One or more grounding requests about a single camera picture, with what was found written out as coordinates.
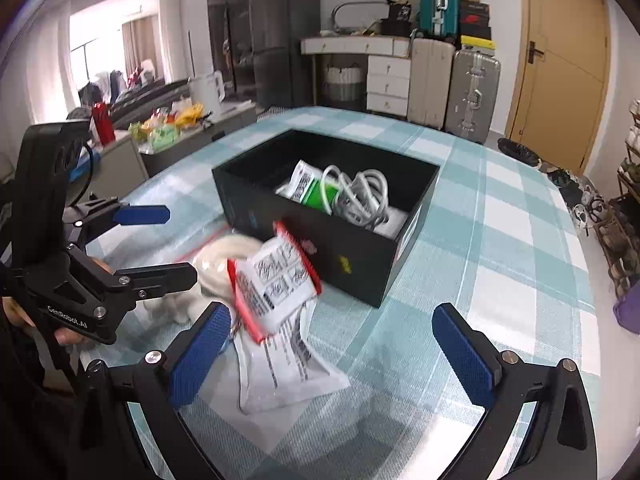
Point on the shoes on floor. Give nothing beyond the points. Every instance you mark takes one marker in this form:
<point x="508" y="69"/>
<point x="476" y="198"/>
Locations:
<point x="575" y="190"/>

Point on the white dresser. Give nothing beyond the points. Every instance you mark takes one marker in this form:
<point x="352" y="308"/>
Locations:
<point x="387" y="77"/>

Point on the red and white packet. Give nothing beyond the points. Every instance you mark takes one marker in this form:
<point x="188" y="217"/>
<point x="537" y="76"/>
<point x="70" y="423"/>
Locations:
<point x="275" y="280"/>

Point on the dark glass wardrobe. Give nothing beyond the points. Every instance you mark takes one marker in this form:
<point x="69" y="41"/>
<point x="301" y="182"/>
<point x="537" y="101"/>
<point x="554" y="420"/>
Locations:
<point x="227" y="25"/>

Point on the clear bag with printed sheet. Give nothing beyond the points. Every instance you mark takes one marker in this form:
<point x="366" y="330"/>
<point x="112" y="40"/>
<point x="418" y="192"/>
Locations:
<point x="290" y="375"/>

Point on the green and white packet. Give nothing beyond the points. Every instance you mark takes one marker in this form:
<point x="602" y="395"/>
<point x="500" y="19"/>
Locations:
<point x="312" y="192"/>

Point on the wooden shoe rack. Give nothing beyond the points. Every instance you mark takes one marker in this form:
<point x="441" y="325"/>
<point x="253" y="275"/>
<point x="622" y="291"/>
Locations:
<point x="620" y="220"/>

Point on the purple bag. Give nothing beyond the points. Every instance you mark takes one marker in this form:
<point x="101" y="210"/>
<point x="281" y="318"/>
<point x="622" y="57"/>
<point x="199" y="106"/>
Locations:
<point x="629" y="312"/>

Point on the black and yellow shoe box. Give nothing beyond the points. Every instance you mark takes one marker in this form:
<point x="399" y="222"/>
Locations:
<point x="476" y="42"/>

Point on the black shoe box red logo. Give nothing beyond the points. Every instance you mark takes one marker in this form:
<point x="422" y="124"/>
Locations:
<point x="474" y="17"/>

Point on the white appliance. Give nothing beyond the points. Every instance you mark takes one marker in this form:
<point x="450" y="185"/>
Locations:
<point x="205" y="92"/>

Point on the yellow plastic bag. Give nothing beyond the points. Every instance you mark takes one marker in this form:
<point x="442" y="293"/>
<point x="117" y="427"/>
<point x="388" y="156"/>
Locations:
<point x="189" y="114"/>

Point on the silver suitcase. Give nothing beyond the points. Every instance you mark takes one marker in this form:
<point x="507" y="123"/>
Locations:
<point x="472" y="95"/>

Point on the teal checked tablecloth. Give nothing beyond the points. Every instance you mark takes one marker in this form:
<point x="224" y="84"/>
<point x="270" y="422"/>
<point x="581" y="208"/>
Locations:
<point x="500" y="240"/>

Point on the brown curtain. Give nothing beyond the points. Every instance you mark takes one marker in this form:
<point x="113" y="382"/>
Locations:
<point x="142" y="45"/>

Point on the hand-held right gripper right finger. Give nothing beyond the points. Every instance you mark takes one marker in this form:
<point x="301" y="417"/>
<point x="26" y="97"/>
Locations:
<point x="465" y="355"/>

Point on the person's left hand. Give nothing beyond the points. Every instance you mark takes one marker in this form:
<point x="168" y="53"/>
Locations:
<point x="70" y="337"/>

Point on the white plush toy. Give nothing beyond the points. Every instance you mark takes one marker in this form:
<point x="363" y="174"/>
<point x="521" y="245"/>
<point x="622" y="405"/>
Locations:
<point x="175" y="307"/>

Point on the rows of shoes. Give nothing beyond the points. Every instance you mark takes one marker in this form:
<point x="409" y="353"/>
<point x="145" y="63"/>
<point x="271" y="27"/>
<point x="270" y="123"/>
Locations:
<point x="632" y="140"/>

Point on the teal suitcase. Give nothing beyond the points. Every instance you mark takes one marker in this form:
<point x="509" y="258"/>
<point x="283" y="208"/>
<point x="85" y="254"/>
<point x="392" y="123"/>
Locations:
<point x="437" y="5"/>

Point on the oval mirror frame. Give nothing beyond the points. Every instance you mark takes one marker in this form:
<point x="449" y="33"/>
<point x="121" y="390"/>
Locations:
<point x="345" y="7"/>

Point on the black cardboard box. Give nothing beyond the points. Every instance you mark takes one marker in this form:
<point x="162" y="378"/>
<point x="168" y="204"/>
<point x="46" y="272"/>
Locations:
<point x="350" y="260"/>

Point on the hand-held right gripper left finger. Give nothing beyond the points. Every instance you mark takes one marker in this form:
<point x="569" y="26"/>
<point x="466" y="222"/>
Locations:
<point x="200" y="355"/>

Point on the woven laundry basket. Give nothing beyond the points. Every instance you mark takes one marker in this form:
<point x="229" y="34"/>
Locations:
<point x="342" y="85"/>

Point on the beige suitcase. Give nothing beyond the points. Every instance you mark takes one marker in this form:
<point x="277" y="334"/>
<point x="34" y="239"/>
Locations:
<point x="430" y="85"/>

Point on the green packet pile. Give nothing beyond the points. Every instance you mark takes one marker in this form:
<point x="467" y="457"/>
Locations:
<point x="165" y="137"/>

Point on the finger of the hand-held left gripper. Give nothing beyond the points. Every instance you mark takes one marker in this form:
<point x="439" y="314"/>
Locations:
<point x="160" y="277"/>
<point x="142" y="215"/>

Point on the grey refrigerator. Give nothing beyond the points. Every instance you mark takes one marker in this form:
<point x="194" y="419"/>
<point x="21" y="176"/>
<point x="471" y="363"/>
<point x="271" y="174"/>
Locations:
<point x="282" y="45"/>

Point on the red bottle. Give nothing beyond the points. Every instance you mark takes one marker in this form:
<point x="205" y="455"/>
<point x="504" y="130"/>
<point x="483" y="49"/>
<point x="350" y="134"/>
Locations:
<point x="103" y="122"/>

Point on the wooden door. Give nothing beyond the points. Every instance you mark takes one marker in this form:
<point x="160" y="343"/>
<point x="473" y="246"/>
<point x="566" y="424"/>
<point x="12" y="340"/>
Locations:
<point x="565" y="85"/>

